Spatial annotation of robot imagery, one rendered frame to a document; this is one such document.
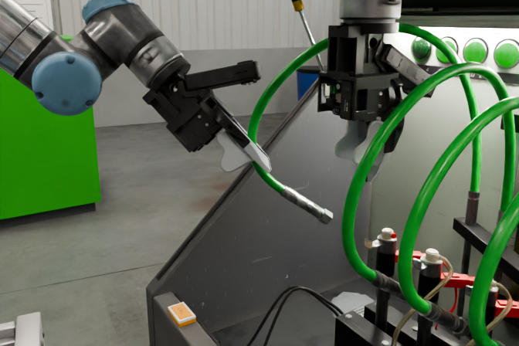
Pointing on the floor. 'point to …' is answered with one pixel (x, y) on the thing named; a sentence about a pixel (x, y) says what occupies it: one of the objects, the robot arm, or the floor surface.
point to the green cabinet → (44, 158)
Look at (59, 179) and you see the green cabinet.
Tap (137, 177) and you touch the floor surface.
